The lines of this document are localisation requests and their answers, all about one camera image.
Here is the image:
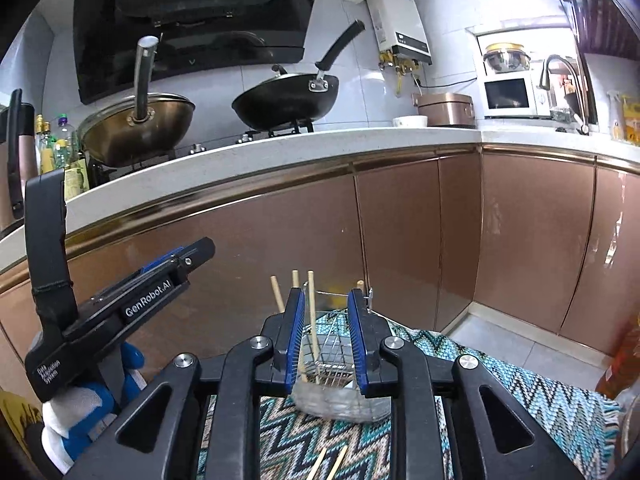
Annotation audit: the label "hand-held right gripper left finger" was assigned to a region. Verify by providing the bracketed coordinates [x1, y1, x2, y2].
[65, 287, 307, 480]

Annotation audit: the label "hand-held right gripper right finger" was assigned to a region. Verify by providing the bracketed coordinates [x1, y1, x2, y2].
[347, 287, 583, 480]

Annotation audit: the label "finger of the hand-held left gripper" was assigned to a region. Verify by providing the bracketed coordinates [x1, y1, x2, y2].
[141, 246, 185, 275]
[90, 238, 217, 311]

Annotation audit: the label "wooden chopstick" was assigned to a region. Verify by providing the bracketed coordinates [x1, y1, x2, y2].
[307, 270, 322, 386]

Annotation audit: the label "set of wooden chopsticks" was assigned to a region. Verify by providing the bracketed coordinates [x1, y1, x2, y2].
[270, 269, 366, 480]

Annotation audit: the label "wire and plastic utensil holder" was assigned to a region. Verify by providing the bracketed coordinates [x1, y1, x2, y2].
[291, 285, 393, 422]

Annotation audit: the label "person's left hand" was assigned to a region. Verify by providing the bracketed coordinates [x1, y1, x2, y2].
[42, 342, 147, 476]

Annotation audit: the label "oil bottle yellow label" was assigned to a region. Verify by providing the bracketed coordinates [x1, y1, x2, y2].
[62, 157, 91, 197]

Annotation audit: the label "yellow liquid bottle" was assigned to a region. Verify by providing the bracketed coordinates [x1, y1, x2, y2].
[35, 115, 57, 173]

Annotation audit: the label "black gas stove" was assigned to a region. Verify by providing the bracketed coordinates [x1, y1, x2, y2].
[89, 120, 316, 183]

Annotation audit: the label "condiment bottles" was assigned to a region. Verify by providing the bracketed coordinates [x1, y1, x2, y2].
[52, 112, 82, 171]

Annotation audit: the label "brass wok with lid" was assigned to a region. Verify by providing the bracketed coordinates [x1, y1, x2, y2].
[77, 36, 197, 167]

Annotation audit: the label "zigzag knitted cloth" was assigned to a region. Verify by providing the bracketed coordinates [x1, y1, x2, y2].
[197, 310, 623, 480]

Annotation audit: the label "black wok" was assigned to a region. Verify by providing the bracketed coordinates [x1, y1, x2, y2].
[231, 20, 367, 132]

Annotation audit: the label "black range hood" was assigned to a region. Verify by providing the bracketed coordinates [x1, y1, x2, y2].
[72, 0, 328, 106]

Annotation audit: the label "brown rice cooker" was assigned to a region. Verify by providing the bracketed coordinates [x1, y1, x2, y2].
[412, 92, 476, 128]

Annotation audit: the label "yellow gas pipe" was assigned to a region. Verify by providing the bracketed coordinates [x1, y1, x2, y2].
[378, 52, 421, 97]

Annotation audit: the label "large cooking oil bottle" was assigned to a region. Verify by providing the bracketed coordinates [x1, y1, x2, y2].
[595, 310, 640, 401]

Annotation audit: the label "trash bin with liner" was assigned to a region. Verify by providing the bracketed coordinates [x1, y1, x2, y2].
[612, 385, 640, 466]

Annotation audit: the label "white microwave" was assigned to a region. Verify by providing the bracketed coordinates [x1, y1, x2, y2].
[482, 71, 551, 120]

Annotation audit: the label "white water heater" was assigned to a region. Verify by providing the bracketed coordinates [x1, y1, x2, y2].
[366, 0, 433, 65]

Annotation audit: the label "steel pot on microwave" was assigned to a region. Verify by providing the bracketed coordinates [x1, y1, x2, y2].
[482, 42, 532, 75]

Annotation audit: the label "metal kitchen faucet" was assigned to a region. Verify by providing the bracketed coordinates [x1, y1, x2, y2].
[540, 54, 591, 136]

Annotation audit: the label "detergent bottles by sink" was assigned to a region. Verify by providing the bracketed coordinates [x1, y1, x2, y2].
[607, 91, 626, 141]

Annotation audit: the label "black dish rack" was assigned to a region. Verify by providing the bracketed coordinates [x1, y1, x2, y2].
[539, 0, 640, 126]

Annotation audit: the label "black power cable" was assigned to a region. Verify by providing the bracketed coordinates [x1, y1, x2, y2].
[414, 74, 478, 90]

